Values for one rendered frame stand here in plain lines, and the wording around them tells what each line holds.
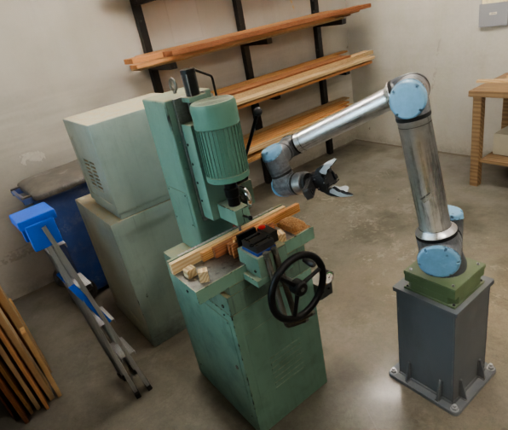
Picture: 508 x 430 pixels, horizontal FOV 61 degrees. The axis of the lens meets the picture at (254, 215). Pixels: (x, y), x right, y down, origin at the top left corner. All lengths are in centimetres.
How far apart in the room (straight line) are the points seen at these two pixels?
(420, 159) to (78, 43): 291
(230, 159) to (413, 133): 65
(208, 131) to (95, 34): 238
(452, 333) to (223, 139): 123
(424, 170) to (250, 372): 110
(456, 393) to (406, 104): 138
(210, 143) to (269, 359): 99
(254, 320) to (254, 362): 20
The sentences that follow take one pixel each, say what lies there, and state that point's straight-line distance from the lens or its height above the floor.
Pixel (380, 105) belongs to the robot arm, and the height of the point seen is 138.
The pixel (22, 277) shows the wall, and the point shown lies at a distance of 402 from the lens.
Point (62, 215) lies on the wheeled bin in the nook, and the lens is 329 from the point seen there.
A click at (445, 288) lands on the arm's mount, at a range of 194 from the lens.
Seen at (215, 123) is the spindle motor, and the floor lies 144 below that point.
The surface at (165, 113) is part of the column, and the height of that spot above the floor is 148.
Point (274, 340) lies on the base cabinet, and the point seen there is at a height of 47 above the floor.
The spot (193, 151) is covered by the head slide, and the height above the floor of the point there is 131.
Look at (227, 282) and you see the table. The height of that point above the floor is 87.
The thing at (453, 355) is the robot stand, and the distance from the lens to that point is 213.
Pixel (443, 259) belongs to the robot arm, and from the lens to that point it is 173.
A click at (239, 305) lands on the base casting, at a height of 74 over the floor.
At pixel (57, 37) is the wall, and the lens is 380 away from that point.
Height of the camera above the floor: 180
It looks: 26 degrees down
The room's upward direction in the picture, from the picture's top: 11 degrees counter-clockwise
